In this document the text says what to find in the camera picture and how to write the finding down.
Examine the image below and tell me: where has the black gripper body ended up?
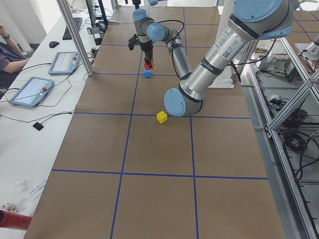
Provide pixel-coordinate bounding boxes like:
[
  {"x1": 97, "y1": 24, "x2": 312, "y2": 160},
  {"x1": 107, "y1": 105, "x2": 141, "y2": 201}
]
[
  {"x1": 140, "y1": 41, "x2": 154, "y2": 53},
  {"x1": 132, "y1": 0, "x2": 141, "y2": 5}
]

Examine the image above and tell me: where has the red foam cube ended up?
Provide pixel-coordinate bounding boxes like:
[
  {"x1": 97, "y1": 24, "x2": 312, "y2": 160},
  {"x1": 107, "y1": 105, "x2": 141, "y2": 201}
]
[{"x1": 144, "y1": 60, "x2": 155, "y2": 70}]

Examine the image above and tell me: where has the blue foam cube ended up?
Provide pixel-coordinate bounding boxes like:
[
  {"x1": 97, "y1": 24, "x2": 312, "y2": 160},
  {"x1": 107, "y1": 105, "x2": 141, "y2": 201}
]
[{"x1": 144, "y1": 69, "x2": 152, "y2": 78}]

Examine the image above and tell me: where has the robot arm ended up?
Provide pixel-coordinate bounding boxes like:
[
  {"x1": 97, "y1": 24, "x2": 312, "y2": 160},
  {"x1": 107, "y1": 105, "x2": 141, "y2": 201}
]
[
  {"x1": 133, "y1": 0, "x2": 299, "y2": 117},
  {"x1": 132, "y1": 0, "x2": 162, "y2": 6}
]

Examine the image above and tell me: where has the black computer monitor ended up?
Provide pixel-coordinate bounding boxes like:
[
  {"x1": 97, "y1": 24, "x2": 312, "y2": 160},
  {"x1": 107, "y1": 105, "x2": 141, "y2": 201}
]
[{"x1": 86, "y1": 0, "x2": 109, "y2": 32}]

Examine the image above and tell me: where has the black keyboard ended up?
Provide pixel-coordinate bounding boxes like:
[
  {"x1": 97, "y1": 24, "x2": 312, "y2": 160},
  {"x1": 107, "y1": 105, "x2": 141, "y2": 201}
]
[{"x1": 62, "y1": 17, "x2": 83, "y2": 41}]

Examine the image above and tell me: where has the yellow foam cube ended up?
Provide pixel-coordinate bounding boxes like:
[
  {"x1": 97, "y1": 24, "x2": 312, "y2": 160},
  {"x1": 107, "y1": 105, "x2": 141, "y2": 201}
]
[{"x1": 157, "y1": 111, "x2": 168, "y2": 124}]

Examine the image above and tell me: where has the far teach pendant tablet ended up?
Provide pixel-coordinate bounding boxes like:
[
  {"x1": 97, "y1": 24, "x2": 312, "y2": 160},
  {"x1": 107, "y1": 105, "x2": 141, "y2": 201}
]
[{"x1": 48, "y1": 52, "x2": 80, "y2": 75}]

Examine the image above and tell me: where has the teach pendant tablet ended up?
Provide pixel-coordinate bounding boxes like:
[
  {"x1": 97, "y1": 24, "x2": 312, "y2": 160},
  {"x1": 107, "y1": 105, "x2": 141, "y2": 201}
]
[
  {"x1": 9, "y1": 77, "x2": 54, "y2": 108},
  {"x1": 48, "y1": 52, "x2": 80, "y2": 75}
]

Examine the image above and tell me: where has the black computer mouse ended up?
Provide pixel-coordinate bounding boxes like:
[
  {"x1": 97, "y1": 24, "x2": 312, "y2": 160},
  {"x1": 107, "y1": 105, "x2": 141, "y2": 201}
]
[{"x1": 49, "y1": 41, "x2": 60, "y2": 49}]

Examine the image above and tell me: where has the near teach pendant tablet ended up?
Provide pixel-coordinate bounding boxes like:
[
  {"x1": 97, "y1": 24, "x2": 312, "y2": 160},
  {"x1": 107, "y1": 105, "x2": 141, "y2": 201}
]
[{"x1": 9, "y1": 77, "x2": 54, "y2": 108}]

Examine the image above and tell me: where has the small black square pad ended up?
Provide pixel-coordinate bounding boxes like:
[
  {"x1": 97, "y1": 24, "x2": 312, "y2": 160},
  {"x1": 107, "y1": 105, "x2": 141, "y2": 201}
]
[{"x1": 32, "y1": 122, "x2": 44, "y2": 131}]

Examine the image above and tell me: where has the person in dark shirt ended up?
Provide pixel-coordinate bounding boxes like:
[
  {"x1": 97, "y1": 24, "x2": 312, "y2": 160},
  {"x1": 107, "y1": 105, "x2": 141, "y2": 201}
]
[{"x1": 0, "y1": 24, "x2": 29, "y2": 89}]

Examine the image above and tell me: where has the red fire extinguisher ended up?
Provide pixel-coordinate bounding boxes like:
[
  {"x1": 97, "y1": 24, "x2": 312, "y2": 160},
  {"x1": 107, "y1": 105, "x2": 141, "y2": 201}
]
[{"x1": 0, "y1": 210, "x2": 32, "y2": 231}]

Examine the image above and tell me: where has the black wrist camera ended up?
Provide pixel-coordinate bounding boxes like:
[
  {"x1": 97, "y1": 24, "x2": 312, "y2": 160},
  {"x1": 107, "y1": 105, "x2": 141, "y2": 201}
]
[{"x1": 128, "y1": 34, "x2": 140, "y2": 51}]

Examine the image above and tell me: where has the aluminium frame post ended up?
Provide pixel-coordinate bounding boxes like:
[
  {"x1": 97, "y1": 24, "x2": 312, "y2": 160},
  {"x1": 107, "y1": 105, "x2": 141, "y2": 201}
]
[{"x1": 57, "y1": 0, "x2": 93, "y2": 76}]

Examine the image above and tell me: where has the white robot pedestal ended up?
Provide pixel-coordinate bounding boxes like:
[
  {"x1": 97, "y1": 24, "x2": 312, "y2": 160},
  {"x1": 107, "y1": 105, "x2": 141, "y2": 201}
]
[{"x1": 209, "y1": 0, "x2": 234, "y2": 89}]

